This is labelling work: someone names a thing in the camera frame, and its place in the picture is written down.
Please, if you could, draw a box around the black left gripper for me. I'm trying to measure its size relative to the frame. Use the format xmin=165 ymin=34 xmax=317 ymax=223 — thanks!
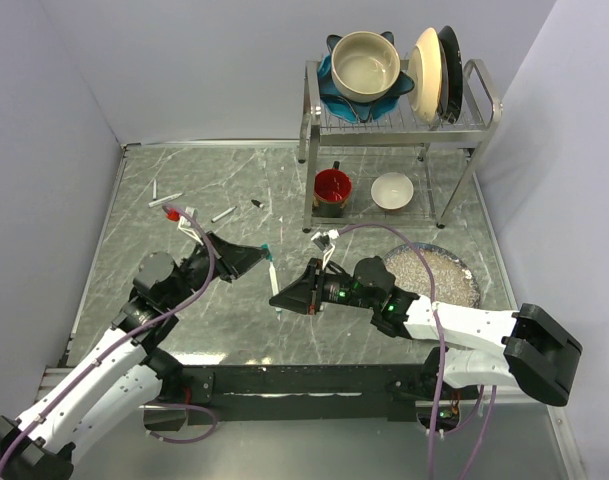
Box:
xmin=164 ymin=230 xmax=268 ymax=309

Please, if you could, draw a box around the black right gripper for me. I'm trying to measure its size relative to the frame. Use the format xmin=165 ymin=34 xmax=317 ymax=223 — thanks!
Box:
xmin=270 ymin=258 xmax=379 ymax=314

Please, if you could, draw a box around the white marker green end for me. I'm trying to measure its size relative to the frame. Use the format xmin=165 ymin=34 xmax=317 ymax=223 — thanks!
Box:
xmin=268 ymin=260 xmax=282 ymax=321

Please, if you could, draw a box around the green pen cap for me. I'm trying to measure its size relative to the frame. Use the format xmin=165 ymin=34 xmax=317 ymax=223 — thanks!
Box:
xmin=261 ymin=244 xmax=273 ymax=262

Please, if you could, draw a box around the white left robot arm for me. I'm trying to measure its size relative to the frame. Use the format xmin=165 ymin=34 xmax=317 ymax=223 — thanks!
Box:
xmin=0 ymin=232 xmax=270 ymax=479

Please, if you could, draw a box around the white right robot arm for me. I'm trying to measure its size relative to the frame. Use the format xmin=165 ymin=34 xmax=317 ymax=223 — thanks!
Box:
xmin=269 ymin=256 xmax=582 ymax=407

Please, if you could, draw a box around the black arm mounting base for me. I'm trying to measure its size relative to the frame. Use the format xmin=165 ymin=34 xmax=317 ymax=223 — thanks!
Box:
xmin=156 ymin=364 xmax=437 ymax=422

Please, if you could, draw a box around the white marker black tip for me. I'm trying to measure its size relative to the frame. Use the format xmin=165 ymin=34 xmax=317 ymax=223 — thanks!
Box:
xmin=211 ymin=206 xmax=237 ymax=223

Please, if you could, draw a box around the white marker long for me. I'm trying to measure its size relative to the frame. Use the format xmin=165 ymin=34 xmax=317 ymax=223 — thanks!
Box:
xmin=148 ymin=192 xmax=184 ymax=208

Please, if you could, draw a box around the red black mug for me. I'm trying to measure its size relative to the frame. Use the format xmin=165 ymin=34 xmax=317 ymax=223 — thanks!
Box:
xmin=313 ymin=161 xmax=353 ymax=218

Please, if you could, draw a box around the small white bowl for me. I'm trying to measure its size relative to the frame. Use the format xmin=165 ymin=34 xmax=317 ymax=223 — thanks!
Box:
xmin=370 ymin=172 xmax=415 ymax=211

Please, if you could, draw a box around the speckled grey plate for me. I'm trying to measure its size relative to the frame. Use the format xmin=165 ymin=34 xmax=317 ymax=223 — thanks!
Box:
xmin=383 ymin=243 xmax=481 ymax=308

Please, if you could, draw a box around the blue flower-shaped bowl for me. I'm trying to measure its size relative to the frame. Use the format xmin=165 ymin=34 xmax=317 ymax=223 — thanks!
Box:
xmin=317 ymin=34 xmax=415 ymax=124

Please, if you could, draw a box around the steel dish rack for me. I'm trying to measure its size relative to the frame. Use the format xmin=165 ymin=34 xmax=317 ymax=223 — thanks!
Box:
xmin=297 ymin=59 xmax=503 ymax=233

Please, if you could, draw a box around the beige ceramic bowl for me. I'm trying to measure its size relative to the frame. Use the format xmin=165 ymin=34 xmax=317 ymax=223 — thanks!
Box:
xmin=327 ymin=31 xmax=401 ymax=103

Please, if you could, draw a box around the cream plate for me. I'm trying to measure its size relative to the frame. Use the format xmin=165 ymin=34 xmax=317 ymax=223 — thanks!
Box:
xmin=407 ymin=27 xmax=442 ymax=125

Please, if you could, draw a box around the black plate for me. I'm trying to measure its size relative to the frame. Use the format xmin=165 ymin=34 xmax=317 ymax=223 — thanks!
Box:
xmin=438 ymin=25 xmax=464 ymax=124

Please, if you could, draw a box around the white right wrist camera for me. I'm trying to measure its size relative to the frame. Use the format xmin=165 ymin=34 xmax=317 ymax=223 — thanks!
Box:
xmin=311 ymin=229 xmax=340 ymax=269

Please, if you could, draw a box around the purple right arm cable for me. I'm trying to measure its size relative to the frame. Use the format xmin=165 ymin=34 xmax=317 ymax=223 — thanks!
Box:
xmin=333 ymin=223 xmax=498 ymax=480

